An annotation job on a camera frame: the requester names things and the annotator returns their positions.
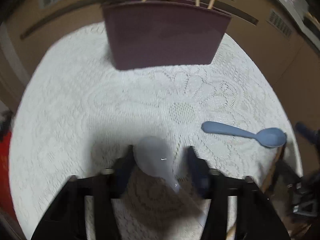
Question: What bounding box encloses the white plastic spoon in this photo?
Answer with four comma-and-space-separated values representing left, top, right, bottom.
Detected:
133, 136, 207, 227

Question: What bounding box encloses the blue plastic spoon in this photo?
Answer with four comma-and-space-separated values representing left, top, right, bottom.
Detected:
201, 121, 287, 148

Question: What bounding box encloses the white lace table mat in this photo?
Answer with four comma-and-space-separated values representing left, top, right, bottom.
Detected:
9, 23, 303, 238

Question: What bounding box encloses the small grey side grille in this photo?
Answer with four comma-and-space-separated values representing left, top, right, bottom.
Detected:
266, 9, 293, 39

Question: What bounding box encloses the purple plastic utensil holder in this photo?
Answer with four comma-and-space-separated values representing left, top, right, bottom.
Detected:
102, 0, 231, 70

